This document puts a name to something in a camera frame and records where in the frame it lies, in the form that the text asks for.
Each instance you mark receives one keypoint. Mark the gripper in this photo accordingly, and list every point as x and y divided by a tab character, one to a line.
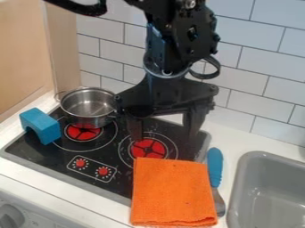
170	95

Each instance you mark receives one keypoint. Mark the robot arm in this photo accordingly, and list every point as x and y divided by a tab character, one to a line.
186	29

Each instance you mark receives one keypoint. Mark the orange cloth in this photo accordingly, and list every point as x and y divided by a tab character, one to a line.
172	193

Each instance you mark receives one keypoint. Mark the toy stove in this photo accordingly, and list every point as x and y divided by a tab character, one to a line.
99	154

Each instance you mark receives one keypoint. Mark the silver pot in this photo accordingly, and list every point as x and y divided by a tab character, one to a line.
88	107

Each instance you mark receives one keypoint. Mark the toy sink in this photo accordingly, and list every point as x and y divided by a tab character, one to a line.
265	193

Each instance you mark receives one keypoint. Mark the blue arch block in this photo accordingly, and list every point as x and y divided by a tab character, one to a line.
39	125

